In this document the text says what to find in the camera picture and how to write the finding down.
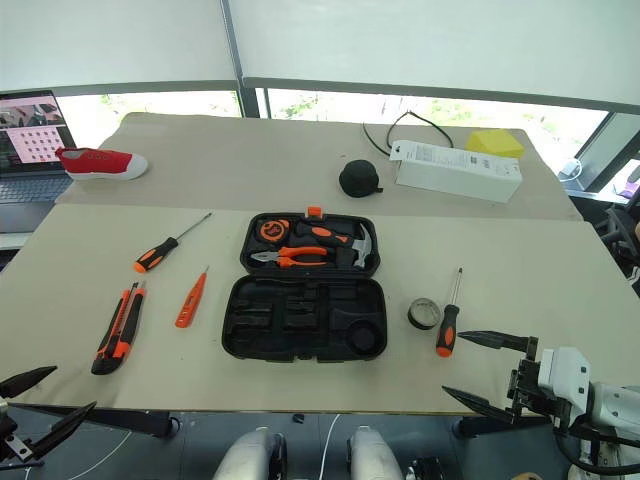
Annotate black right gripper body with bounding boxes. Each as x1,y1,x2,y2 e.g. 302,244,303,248
506,335,557,420

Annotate black electrical tape roll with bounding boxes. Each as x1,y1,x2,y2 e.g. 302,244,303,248
406,296,444,332

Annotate yellow sponge block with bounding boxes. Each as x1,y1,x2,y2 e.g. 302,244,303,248
464,128,526,161

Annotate black office chair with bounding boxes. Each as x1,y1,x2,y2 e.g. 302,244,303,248
593,198,640,297

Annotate open grey laptop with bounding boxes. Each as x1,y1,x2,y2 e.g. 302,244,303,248
0,89,77,235

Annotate orange black tape measure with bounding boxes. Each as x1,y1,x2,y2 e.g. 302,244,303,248
258,218,290,245

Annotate claw hammer orange black handle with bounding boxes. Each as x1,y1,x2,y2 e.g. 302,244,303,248
293,219,378,270

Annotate black table foot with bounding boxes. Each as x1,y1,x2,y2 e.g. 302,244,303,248
451,412,554,442
8,402,182,440

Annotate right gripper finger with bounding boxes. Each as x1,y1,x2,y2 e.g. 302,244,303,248
456,329,530,353
441,384,517,425

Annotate white roller blind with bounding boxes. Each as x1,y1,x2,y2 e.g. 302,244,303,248
222,0,640,109
0,0,240,94

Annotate orange black utility knife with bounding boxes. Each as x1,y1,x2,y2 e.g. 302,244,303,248
90,280,149,377

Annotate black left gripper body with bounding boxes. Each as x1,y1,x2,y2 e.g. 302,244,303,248
0,397,35,470

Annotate white charger on desk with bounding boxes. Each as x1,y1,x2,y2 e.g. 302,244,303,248
558,158,585,181

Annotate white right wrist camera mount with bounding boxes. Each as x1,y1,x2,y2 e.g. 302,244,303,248
536,345,595,419

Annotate white floor cable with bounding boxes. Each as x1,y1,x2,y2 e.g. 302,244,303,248
318,413,343,480

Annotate grey window frame post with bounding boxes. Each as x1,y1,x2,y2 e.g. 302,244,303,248
218,0,271,120

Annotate slotted screwdriver orange black handle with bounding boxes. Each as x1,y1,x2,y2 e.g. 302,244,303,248
133,212,214,275

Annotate thin black cable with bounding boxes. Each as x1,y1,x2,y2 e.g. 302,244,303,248
362,110,456,157

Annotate long white cardboard box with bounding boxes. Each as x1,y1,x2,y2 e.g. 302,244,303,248
388,139,524,205

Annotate pliers with orange handles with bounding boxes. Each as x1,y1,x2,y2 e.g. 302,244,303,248
249,244,332,270

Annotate Phillips screwdriver orange black handle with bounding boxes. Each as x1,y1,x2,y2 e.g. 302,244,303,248
434,267,464,359

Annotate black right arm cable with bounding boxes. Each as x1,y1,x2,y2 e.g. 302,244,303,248
551,415,640,477

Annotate red canvas shoe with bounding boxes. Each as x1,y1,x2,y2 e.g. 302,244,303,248
54,146,150,183

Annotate black tool case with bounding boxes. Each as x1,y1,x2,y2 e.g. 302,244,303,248
221,205,389,364

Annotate silver robot right leg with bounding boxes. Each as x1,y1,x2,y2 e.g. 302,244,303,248
347,425,405,480

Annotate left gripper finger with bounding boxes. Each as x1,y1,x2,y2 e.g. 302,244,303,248
0,365,59,400
28,400,99,461

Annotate orange test pen screwdriver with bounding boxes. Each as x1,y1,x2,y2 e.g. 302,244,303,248
174,265,211,330

